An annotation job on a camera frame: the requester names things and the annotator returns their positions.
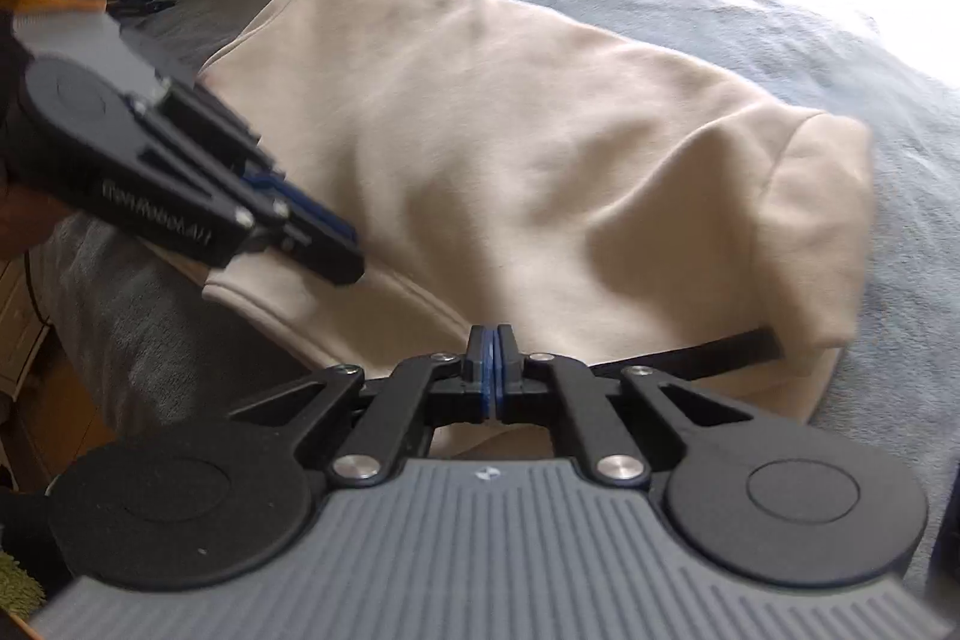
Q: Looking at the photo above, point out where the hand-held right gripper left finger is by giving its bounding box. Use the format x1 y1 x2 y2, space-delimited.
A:
227 325 497 485

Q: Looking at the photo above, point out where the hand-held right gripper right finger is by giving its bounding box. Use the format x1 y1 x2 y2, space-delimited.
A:
495 323 755 486

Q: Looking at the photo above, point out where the cream zip jacket black trim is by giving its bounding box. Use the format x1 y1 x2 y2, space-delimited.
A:
199 0 877 453

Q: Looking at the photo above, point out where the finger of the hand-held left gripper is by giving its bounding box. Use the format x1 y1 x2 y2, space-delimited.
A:
146 83 355 241
227 200 367 290

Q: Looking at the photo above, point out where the green white fuzzy robe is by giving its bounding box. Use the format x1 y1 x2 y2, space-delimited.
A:
0 548 40 627

